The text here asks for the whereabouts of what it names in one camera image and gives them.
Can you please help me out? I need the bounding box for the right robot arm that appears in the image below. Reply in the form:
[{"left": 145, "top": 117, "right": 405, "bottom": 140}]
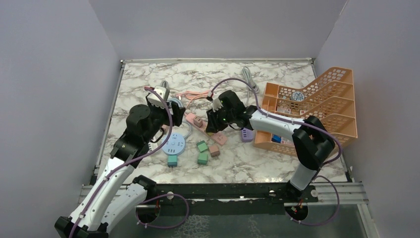
[{"left": 206, "top": 90, "right": 336, "bottom": 202}]

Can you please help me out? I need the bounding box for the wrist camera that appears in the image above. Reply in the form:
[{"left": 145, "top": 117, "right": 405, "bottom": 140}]
[
  {"left": 212, "top": 98, "right": 223, "bottom": 112},
  {"left": 146, "top": 85, "right": 170, "bottom": 109}
]

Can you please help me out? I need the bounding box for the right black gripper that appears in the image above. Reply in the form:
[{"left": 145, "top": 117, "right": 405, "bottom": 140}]
[{"left": 206, "top": 105, "right": 235, "bottom": 133}]

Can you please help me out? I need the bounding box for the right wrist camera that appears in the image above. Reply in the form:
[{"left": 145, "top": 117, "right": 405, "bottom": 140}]
[{"left": 212, "top": 98, "right": 223, "bottom": 112}]

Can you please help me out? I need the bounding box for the teal plug adapter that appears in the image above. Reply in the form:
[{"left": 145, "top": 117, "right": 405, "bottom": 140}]
[{"left": 167, "top": 155, "right": 178, "bottom": 168}]

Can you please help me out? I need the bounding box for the pink power strip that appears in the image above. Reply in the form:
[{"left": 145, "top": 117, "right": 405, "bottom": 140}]
[{"left": 186, "top": 113, "right": 227, "bottom": 146}]

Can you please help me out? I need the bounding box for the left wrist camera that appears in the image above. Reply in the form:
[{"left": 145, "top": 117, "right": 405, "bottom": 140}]
[{"left": 146, "top": 85, "right": 170, "bottom": 109}]

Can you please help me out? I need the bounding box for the blue small box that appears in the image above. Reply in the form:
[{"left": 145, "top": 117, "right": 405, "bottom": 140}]
[{"left": 271, "top": 135, "right": 282, "bottom": 143}]

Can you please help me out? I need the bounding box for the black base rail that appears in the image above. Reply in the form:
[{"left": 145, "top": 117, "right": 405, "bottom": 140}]
[{"left": 116, "top": 175, "right": 318, "bottom": 223}]

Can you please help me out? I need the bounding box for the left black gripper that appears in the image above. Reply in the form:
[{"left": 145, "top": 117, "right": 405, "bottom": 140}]
[{"left": 144, "top": 96, "right": 186, "bottom": 143}]

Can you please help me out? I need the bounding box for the white power strip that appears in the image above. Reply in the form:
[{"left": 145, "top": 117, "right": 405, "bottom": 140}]
[{"left": 148, "top": 140, "right": 159, "bottom": 152}]

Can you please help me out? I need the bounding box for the green plug adapter lower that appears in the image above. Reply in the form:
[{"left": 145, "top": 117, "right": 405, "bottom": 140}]
[{"left": 197, "top": 152, "right": 209, "bottom": 165}]

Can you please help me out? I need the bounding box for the green plug adapter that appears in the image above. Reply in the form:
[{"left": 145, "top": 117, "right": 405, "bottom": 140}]
[
  {"left": 196, "top": 140, "right": 209, "bottom": 153},
  {"left": 197, "top": 152, "right": 209, "bottom": 165}
]

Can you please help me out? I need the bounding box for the purple power strip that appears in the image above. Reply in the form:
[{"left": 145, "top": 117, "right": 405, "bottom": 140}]
[{"left": 240, "top": 128, "right": 254, "bottom": 143}]

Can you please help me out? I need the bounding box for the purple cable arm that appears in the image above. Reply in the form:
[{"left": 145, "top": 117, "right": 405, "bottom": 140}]
[
  {"left": 207, "top": 77, "right": 344, "bottom": 227},
  {"left": 67, "top": 86, "right": 174, "bottom": 238}
]

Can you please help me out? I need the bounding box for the blue coiled cable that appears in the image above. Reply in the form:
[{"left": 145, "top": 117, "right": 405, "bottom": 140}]
[{"left": 170, "top": 98, "right": 193, "bottom": 139}]

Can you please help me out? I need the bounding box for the grey cable right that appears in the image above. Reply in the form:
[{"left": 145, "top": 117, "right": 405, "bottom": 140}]
[{"left": 242, "top": 66, "right": 260, "bottom": 96}]

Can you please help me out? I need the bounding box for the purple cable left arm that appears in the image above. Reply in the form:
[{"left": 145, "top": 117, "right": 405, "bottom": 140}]
[{"left": 67, "top": 86, "right": 174, "bottom": 238}]

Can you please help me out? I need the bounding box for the round blue power strip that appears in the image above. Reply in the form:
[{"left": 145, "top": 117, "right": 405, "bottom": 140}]
[{"left": 161, "top": 132, "right": 186, "bottom": 156}]

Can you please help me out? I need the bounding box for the round blue patterned disc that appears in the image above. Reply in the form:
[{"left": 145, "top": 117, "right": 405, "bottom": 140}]
[{"left": 290, "top": 91, "right": 305, "bottom": 102}]

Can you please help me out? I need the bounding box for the brown pink plug adapter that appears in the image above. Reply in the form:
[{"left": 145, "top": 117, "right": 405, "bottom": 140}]
[{"left": 193, "top": 116, "right": 203, "bottom": 127}]

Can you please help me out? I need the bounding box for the green plug adapter upper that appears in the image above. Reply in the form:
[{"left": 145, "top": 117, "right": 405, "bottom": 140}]
[{"left": 196, "top": 140, "right": 209, "bottom": 153}]

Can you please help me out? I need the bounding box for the orange plastic file rack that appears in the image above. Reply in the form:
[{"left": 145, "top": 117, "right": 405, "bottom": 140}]
[{"left": 260, "top": 67, "right": 358, "bottom": 147}]

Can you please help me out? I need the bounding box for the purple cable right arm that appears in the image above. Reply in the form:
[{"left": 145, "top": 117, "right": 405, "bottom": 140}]
[{"left": 207, "top": 77, "right": 344, "bottom": 227}]

